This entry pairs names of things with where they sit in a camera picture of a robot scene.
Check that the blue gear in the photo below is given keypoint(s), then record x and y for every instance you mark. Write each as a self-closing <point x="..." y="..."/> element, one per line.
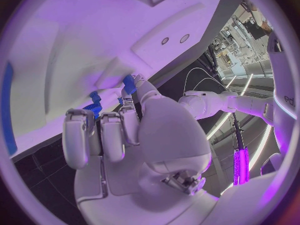
<point x="93" y="108"/>

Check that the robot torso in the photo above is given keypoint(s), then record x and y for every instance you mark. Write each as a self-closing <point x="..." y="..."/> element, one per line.
<point x="283" y="78"/>

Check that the glowing light bar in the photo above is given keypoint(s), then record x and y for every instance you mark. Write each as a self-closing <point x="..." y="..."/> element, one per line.
<point x="241" y="166"/>

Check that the person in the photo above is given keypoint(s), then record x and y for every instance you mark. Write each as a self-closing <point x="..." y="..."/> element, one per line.
<point x="261" y="16"/>

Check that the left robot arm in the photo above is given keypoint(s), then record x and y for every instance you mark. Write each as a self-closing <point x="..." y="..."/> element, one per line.
<point x="211" y="103"/>

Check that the blue long bar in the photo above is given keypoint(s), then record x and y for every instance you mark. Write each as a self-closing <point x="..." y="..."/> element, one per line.
<point x="8" y="106"/>

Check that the blue block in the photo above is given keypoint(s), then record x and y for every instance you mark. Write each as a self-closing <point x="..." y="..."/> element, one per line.
<point x="128" y="84"/>

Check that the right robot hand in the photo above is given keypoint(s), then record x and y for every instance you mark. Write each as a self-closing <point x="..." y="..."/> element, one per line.
<point x="168" y="135"/>

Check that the blue peg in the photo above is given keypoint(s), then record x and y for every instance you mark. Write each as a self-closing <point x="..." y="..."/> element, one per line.
<point x="95" y="96"/>

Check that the white task board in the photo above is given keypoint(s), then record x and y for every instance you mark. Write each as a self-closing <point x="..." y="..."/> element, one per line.
<point x="93" y="31"/>

